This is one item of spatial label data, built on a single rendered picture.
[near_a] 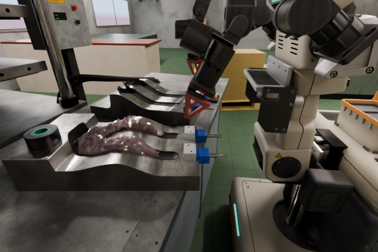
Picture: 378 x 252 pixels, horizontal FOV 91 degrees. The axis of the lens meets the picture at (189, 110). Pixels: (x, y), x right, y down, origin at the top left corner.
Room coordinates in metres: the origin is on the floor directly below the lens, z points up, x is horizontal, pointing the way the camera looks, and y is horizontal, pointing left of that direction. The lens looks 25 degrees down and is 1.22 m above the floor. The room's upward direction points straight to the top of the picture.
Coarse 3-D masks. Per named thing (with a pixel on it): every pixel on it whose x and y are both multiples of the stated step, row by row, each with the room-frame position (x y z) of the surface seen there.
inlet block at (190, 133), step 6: (186, 126) 0.58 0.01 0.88; (192, 126) 0.58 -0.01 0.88; (186, 132) 0.54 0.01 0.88; (192, 132) 0.54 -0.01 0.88; (198, 132) 0.56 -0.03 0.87; (204, 132) 0.56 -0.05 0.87; (186, 138) 0.54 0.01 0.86; (192, 138) 0.54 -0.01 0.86; (198, 138) 0.54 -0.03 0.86; (204, 138) 0.54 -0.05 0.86
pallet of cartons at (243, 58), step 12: (240, 60) 2.58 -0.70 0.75; (252, 60) 2.58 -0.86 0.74; (264, 60) 2.59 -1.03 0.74; (228, 72) 2.57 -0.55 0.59; (240, 72) 2.58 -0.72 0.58; (228, 84) 2.56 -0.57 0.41; (240, 84) 2.58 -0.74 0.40; (228, 96) 2.56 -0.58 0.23; (240, 96) 2.58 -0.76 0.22; (228, 108) 2.59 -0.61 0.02; (240, 108) 2.59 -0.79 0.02; (252, 108) 2.59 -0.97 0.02
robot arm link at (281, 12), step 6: (288, 0) 0.45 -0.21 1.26; (330, 0) 0.42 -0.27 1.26; (282, 6) 0.46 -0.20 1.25; (336, 6) 0.41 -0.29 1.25; (282, 12) 0.44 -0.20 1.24; (336, 12) 0.41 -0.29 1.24; (276, 18) 0.47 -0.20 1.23; (282, 18) 0.43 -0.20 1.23; (330, 18) 0.41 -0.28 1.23; (282, 24) 0.44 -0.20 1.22; (282, 30) 0.47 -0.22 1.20; (288, 30) 0.43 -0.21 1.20; (288, 36) 0.47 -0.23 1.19; (294, 36) 0.42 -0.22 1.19; (300, 36) 0.42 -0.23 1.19
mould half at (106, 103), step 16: (144, 80) 0.98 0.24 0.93; (112, 96) 0.77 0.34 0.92; (128, 96) 0.77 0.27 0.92; (160, 96) 0.87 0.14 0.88; (96, 112) 0.81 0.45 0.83; (112, 112) 0.78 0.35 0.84; (128, 112) 0.75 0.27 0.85; (144, 112) 0.73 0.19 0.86; (160, 112) 0.71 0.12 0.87; (176, 112) 0.69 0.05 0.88
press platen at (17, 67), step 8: (0, 64) 0.89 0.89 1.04; (8, 64) 0.89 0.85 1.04; (16, 64) 0.89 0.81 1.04; (24, 64) 0.89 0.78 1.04; (32, 64) 0.92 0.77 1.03; (40, 64) 0.96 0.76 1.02; (0, 72) 0.79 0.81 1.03; (8, 72) 0.82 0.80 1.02; (16, 72) 0.85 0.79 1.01; (24, 72) 0.88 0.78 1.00; (32, 72) 0.91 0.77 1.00; (0, 80) 0.78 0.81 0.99
